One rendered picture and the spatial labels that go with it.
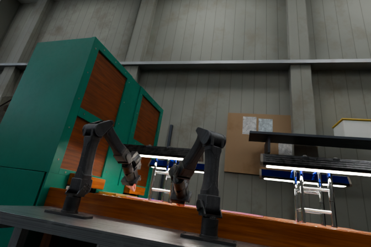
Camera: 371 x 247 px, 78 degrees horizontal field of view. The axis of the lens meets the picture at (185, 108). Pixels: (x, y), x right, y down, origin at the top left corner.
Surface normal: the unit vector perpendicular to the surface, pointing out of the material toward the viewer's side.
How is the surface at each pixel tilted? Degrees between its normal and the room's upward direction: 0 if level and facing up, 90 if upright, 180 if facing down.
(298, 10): 90
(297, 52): 90
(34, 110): 90
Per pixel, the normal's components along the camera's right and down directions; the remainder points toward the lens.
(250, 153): -0.21, -0.39
